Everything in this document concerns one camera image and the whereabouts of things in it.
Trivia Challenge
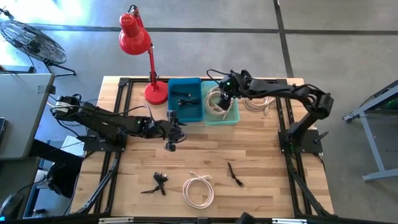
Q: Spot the black USB cable bundle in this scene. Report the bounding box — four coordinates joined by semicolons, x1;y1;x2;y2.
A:
139;171;170;197

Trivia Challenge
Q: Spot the black cable tie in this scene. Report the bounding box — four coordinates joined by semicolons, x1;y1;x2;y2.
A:
226;161;245;188

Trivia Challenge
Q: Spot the black computer mouse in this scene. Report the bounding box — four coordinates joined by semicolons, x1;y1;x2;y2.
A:
0;192;25;221

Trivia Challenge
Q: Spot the black chair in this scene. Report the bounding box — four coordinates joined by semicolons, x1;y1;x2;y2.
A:
29;138;83;200

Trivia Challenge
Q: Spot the grey desk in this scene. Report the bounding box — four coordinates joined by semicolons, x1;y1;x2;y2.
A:
0;73;56;160

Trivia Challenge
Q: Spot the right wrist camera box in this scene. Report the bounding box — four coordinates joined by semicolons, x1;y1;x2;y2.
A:
220;77;236;93

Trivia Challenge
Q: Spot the black floor fan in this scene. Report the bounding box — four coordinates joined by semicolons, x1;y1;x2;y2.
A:
0;20;77;77

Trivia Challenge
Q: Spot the blue plastic bin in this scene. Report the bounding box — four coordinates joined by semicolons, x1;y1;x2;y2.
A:
167;77;205;124

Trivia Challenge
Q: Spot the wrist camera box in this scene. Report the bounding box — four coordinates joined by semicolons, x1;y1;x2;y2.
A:
220;77;236;93
144;117;157;134

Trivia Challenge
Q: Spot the teal translucent plastic bin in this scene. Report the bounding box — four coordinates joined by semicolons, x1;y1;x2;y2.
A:
200;80;241;127

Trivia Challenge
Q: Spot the black aluminium table frame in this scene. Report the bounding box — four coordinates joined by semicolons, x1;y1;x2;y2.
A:
73;77;335;218

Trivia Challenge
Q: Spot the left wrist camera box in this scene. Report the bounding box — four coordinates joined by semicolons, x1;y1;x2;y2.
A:
144;117;157;134

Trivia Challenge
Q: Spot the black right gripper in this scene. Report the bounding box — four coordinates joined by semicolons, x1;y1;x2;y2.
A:
217;70;251;111

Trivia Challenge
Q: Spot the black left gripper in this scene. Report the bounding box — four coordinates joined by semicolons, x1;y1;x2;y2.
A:
155;109;187;152

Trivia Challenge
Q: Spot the black mounted device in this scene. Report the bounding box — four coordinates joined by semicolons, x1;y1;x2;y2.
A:
238;212;256;224

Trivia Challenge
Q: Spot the red desk lamp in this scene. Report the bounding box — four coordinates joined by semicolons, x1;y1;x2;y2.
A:
118;4;169;106

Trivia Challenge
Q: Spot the grey metal table frame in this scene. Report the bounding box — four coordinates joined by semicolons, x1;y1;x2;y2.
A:
343;80;398;182

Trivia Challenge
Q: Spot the silver metal bracket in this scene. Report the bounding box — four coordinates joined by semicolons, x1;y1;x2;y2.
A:
98;217;134;224
272;218;307;224

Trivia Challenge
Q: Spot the white usb cable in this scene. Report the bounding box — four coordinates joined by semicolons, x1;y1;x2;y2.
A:
241;95;276;115
203;86;233;121
182;170;216;210

